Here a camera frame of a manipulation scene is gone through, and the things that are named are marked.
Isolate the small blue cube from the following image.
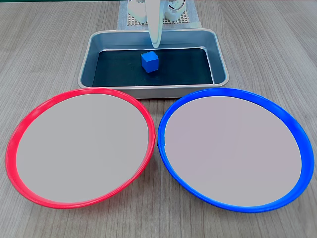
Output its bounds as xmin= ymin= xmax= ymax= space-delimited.
xmin=140 ymin=50 xmax=160 ymax=74

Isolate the steel tray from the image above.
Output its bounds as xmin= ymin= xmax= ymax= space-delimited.
xmin=77 ymin=28 xmax=230 ymax=99

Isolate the pale perforated plate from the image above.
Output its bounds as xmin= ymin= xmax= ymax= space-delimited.
xmin=126 ymin=9 xmax=192 ymax=27

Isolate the black mat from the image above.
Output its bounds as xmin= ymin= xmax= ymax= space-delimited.
xmin=92 ymin=47 xmax=215 ymax=87

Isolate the red rimmed white plate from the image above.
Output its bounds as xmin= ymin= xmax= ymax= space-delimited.
xmin=5 ymin=87 xmax=157 ymax=210

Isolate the blue rimmed white plate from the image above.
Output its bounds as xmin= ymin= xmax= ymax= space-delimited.
xmin=157 ymin=87 xmax=312 ymax=214

